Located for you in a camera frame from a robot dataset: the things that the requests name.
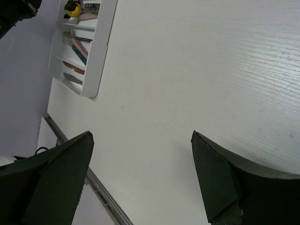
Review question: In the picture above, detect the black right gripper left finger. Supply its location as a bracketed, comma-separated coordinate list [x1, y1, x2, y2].
[0, 131, 94, 225]

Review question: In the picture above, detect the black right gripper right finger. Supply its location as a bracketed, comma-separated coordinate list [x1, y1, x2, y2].
[191, 132, 300, 225]

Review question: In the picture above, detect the iridescent rainbow knife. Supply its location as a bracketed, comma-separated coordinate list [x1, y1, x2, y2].
[63, 61, 85, 75]

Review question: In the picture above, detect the white divided cutlery tray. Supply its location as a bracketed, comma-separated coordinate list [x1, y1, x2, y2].
[48, 0, 117, 98]

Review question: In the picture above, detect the plain silver butter knife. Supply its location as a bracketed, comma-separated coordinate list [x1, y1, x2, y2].
[63, 72, 83, 85]

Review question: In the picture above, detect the gold spoon pink handle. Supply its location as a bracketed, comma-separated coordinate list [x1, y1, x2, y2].
[63, 13, 98, 25]

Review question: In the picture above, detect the silver spoon patterned handle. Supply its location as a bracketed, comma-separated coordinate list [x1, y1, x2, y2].
[84, 3, 100, 9]

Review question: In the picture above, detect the silver spoon iridescent handle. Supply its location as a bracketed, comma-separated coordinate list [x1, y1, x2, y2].
[64, 0, 83, 19]

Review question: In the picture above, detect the fork with pink handle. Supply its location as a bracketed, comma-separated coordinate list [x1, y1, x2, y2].
[61, 31, 88, 59]

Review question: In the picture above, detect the knife with teal handle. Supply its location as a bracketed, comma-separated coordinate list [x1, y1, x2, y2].
[64, 37, 87, 66]

